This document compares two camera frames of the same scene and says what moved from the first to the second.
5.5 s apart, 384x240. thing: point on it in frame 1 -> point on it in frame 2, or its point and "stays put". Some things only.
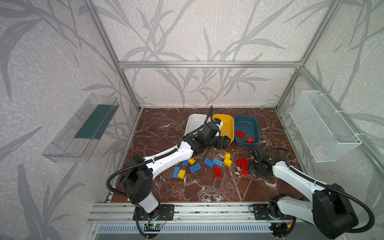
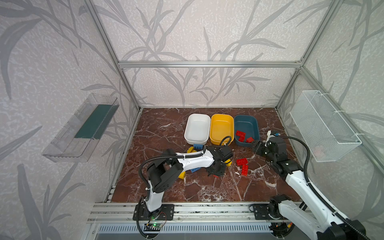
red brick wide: x=240 y=162 stays put
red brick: x=239 y=133 stays put
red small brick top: x=250 y=140 stays put
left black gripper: x=221 y=142 -> x=217 y=167
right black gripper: x=258 y=153 -> x=261 y=147
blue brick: x=195 y=167 stays put
